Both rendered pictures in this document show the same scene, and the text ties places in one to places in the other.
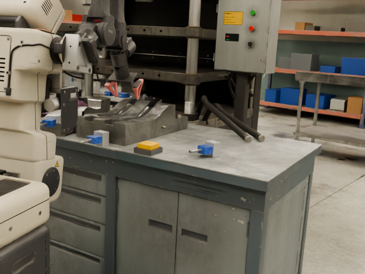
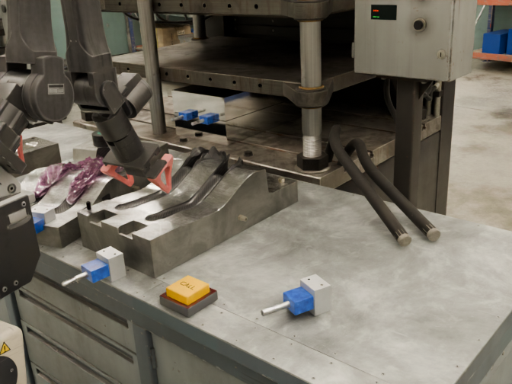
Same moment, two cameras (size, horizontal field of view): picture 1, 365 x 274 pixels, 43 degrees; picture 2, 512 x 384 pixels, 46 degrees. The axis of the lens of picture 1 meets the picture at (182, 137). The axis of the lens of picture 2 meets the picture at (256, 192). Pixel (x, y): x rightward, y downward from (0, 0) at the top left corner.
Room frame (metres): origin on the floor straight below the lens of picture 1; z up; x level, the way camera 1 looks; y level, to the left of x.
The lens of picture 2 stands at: (0.75, -0.22, 1.42)
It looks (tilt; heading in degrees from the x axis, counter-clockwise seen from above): 22 degrees down; 12
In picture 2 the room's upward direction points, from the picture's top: 3 degrees counter-clockwise
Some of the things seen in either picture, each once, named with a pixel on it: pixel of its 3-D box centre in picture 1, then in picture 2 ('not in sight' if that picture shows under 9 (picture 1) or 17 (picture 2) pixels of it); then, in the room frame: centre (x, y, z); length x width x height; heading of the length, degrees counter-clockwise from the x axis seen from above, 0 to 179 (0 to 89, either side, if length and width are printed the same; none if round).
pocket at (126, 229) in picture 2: (112, 125); (133, 234); (1.85, 0.29, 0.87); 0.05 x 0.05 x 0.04; 60
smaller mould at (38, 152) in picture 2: not in sight; (20, 157); (2.45, 0.92, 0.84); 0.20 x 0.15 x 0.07; 150
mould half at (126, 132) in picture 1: (136, 117); (194, 197); (2.07, 0.21, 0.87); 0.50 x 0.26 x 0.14; 150
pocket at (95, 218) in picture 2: (92, 121); (104, 222); (1.90, 0.38, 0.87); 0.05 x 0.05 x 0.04; 60
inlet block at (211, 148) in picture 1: (202, 149); (293, 302); (1.69, -0.08, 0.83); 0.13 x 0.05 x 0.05; 129
